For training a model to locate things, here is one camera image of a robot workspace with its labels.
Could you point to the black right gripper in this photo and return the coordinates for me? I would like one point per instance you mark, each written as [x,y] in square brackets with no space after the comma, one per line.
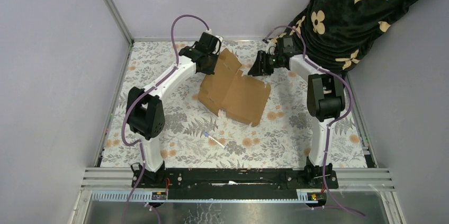
[258,69]

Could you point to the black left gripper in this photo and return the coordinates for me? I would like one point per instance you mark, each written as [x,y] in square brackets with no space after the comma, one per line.
[209,70]

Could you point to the brown cardboard box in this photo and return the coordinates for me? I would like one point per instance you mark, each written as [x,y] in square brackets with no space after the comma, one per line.
[241,97]

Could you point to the white blue pen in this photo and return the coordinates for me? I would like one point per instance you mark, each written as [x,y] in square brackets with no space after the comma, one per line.
[207,135]

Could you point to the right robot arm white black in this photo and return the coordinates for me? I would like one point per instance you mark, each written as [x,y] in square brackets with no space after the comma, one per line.
[325,92]

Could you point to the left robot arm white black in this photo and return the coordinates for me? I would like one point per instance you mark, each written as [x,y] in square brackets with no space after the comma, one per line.
[145,106]

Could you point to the floral patterned table mat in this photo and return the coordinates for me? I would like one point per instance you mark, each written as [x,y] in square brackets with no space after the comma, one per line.
[239,122]

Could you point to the black beige flower blanket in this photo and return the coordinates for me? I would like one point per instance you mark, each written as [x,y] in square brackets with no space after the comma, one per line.
[338,34]

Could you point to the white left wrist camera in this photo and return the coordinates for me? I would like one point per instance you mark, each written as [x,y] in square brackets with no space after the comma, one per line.
[220,38]

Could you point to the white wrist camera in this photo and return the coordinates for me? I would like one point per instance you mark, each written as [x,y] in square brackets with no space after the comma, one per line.
[220,38]
[271,46]

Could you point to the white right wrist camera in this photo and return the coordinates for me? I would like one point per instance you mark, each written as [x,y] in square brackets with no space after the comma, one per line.
[271,46]

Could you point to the aluminium frame post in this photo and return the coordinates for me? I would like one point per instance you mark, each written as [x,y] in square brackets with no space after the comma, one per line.
[111,6]

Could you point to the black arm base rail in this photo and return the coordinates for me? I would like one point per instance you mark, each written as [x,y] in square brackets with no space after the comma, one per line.
[206,180]

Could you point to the grey slotted cable duct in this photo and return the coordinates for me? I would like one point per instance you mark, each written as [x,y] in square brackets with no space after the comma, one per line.
[224,196]

